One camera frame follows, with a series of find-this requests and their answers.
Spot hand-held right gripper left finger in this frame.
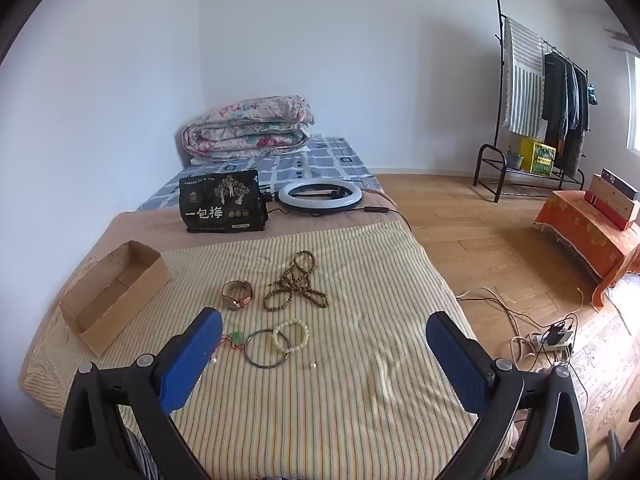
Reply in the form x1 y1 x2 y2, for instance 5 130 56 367
56 306 224 480

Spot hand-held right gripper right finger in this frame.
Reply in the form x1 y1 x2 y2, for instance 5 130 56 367
425 311 590 480

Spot red strap wristwatch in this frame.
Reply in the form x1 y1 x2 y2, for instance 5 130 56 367
222 280 254 311

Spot cardboard box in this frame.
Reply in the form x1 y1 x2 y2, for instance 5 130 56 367
59 240 173 357

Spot wooden bead necklace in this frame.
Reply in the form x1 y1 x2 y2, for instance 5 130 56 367
263 251 329 312

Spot dark thin bangle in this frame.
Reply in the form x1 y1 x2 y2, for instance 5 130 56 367
244 329 290 369

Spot white power strip with chargers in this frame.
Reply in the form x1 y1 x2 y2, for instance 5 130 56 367
539 324 577 352

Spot striped yellow towel blanket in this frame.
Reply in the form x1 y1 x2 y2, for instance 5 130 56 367
20 220 482 480

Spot brown blanket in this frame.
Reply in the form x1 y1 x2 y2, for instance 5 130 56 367
20 207 413 401

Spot black snack bag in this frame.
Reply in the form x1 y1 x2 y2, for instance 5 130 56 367
179 169 269 234

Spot orange cloth covered table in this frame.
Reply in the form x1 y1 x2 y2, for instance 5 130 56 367
534 190 640 307

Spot black metal clothes rack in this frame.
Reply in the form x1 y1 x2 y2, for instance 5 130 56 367
473 0 591 204

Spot yellow plastic crate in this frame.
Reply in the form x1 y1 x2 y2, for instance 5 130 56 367
520 137 557 176

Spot blue grey checked bedsheet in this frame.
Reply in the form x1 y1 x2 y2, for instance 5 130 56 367
137 136 386 212

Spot boxes on orange table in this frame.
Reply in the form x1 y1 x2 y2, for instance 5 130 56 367
584 173 640 231

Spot folded floral quilt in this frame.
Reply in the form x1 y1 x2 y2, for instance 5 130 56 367
182 95 316 160

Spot dark blue flat box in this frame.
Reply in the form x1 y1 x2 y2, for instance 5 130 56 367
601 168 640 201

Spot dark hanging clothes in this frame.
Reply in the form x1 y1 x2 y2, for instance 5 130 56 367
541 52 591 177

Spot striped grey white cloth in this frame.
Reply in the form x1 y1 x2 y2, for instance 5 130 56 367
501 17 547 137

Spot window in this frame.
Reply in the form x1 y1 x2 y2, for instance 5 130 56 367
627 52 640 154

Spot white power strip with cables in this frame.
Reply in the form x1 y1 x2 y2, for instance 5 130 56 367
455 285 636 411

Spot white bead bracelet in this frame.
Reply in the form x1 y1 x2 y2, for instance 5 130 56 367
272 321 308 353

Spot black ring light cable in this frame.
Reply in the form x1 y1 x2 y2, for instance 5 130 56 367
265 191 414 233

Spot white ring light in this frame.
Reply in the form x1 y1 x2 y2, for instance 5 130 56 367
277 181 357 212

